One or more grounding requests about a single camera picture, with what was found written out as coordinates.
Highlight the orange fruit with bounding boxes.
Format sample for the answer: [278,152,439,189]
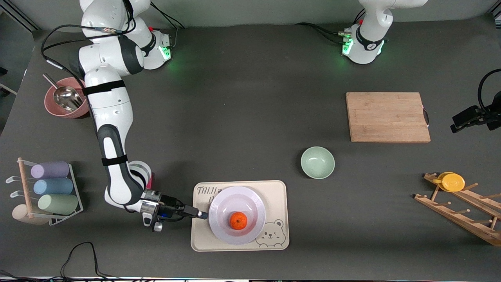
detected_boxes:
[229,211,248,230]

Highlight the pale lavender round plate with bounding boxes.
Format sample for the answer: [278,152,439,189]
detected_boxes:
[208,186,267,246]

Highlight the yellow cup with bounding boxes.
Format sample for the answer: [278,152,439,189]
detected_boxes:
[433,172,466,192]

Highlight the wooden cutting board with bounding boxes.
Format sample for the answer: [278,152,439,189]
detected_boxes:
[346,92,431,143]

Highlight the cream tray with bear print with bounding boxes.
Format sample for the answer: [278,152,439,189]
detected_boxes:
[191,180,290,252]

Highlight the wooden peg rack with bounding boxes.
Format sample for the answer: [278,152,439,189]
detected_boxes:
[414,173,501,247]

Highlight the green cup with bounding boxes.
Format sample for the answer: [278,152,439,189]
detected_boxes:
[38,194,79,215]

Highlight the blue cup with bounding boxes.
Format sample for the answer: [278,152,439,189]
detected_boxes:
[33,178,74,195]

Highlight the purple cup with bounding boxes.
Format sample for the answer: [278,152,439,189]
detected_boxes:
[31,161,70,179]

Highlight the pale green bowl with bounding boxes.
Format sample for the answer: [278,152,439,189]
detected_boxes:
[301,146,335,179]

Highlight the beige cup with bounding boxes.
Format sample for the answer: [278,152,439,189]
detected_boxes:
[12,204,50,226]

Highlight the pink bowl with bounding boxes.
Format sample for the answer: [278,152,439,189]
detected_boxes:
[44,77,91,119]

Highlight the metal scoop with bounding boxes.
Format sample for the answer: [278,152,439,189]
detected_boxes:
[42,73,85,111]

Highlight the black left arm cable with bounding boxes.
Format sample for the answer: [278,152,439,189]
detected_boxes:
[478,69,501,116]

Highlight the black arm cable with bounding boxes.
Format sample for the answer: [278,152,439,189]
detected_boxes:
[478,69,501,116]
[41,0,135,85]

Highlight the black floor cable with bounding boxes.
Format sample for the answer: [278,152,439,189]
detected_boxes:
[0,242,132,282]

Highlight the white wire cup rack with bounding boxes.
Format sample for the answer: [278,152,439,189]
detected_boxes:
[5,157,84,226]

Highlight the black base cable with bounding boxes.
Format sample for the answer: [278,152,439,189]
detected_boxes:
[295,10,366,44]
[150,2,186,40]

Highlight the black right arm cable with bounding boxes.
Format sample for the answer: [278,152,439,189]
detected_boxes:
[41,0,135,85]

